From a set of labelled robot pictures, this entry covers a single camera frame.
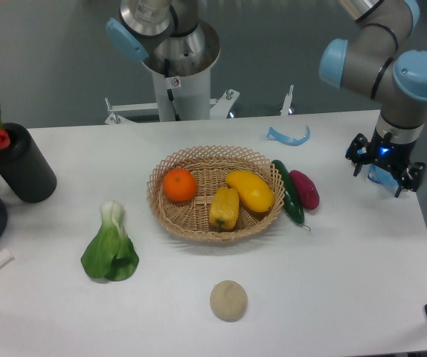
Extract green bok choy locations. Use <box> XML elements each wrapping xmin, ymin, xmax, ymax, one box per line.
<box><xmin>80</xmin><ymin>200</ymin><xmax>139</xmax><ymax>282</ymax></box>

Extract blue ribbon strap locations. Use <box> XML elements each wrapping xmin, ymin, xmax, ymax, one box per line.
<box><xmin>367</xmin><ymin>163</ymin><xmax>402</xmax><ymax>190</ymax></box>

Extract purple sweet potato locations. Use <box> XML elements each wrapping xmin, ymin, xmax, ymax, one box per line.
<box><xmin>289</xmin><ymin>170</ymin><xmax>320</xmax><ymax>210</ymax></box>

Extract green cucumber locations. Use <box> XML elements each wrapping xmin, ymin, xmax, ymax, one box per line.
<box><xmin>272</xmin><ymin>159</ymin><xmax>311</xmax><ymax>231</ymax></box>

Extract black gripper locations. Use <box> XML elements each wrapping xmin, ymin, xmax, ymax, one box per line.
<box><xmin>345</xmin><ymin>127</ymin><xmax>426</xmax><ymax>198</ymax></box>

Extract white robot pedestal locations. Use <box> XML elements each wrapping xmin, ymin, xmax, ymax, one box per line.
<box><xmin>106</xmin><ymin>0</ymin><xmax>220</xmax><ymax>122</ymax></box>

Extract blue curved strap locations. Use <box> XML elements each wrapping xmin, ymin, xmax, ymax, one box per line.
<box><xmin>265</xmin><ymin>124</ymin><xmax>311</xmax><ymax>147</ymax></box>

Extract orange fruit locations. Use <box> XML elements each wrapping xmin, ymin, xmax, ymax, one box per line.
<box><xmin>162</xmin><ymin>168</ymin><xmax>196</xmax><ymax>202</ymax></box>

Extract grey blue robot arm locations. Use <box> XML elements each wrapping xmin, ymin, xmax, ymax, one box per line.
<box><xmin>318</xmin><ymin>0</ymin><xmax>427</xmax><ymax>194</ymax></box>

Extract black cylindrical vase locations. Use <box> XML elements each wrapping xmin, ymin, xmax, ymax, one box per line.
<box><xmin>0</xmin><ymin>123</ymin><xmax>57</xmax><ymax>203</ymax></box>

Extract white pedestal base frame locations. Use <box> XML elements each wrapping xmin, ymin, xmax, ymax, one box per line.
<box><xmin>104</xmin><ymin>84</ymin><xmax>295</xmax><ymax>125</ymax></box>

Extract woven wicker basket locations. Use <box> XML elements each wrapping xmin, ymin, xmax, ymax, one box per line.
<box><xmin>147</xmin><ymin>145</ymin><xmax>285</xmax><ymax>242</ymax></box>

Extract beige round bun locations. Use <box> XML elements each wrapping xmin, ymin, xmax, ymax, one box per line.
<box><xmin>210</xmin><ymin>280</ymin><xmax>248</xmax><ymax>322</ymax></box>

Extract yellow mango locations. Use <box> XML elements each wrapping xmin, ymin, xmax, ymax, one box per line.
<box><xmin>225</xmin><ymin>170</ymin><xmax>275</xmax><ymax>213</ymax></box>

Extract yellow bell pepper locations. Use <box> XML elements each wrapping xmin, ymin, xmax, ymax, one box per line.
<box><xmin>209</xmin><ymin>187</ymin><xmax>240</xmax><ymax>232</ymax></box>

